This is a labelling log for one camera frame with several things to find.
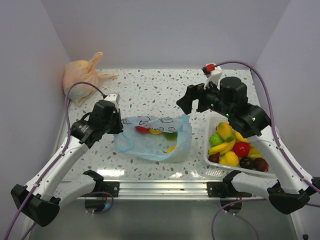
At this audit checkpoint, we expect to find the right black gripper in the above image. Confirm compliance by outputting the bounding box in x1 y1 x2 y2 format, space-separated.
176 77 233 118

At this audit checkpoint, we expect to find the blue printed plastic bag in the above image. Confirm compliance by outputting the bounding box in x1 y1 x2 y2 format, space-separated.
114 114 192 163

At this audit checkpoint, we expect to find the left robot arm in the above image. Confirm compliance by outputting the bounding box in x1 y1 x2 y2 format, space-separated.
10 94 123 227

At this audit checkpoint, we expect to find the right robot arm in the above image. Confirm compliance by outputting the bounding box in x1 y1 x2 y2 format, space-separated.
176 77 320 215

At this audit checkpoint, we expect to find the green fruit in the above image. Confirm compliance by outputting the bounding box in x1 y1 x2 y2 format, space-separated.
163 132 178 141

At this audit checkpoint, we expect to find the red fruit in bag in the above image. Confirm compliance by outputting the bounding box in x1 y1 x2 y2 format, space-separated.
135 126 149 135

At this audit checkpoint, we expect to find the yellow fruit in bag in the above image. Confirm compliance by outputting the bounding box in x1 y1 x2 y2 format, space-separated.
148 128 163 136

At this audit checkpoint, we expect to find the orange tied plastic bag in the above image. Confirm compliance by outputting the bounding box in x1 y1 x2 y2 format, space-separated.
62 52 118 106

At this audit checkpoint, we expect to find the yellow orange mango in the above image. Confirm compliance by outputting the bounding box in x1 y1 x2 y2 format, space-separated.
216 122 235 143

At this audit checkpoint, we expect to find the green pear in basket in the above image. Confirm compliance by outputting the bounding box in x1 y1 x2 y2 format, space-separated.
209 132 225 147

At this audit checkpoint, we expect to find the yellow banana bunch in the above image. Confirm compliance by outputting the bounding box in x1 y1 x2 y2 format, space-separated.
207 131 262 158

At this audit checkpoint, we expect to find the dark red plum left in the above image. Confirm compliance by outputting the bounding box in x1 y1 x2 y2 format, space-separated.
208 152 220 164

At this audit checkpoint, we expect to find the dark red plum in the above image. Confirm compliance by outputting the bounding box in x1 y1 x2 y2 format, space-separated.
253 157 269 172
208 152 220 164

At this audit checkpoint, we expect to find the yellow pear front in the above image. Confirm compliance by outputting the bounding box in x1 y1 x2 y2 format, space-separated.
219 151 239 167

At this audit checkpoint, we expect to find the white plastic basket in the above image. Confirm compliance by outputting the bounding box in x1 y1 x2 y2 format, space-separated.
203 113 276 178

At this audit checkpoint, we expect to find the red apple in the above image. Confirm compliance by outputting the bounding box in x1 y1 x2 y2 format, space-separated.
233 142 251 158

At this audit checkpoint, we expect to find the dark purple plum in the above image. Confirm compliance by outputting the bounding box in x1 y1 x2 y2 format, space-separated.
239 156 255 170

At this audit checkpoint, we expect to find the dark red plum right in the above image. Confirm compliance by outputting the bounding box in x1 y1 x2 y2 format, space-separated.
253 157 269 172

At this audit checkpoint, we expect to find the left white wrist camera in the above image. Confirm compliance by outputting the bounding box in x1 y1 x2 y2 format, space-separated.
103 93 120 105

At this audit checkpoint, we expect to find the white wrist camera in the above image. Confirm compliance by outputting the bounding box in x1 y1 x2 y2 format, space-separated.
103 93 120 105
202 63 223 89

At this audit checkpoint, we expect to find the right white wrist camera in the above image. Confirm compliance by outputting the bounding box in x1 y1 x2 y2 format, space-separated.
202 63 223 89

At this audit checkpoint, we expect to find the aluminium frame rail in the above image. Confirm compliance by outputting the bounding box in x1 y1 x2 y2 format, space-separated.
97 180 255 200

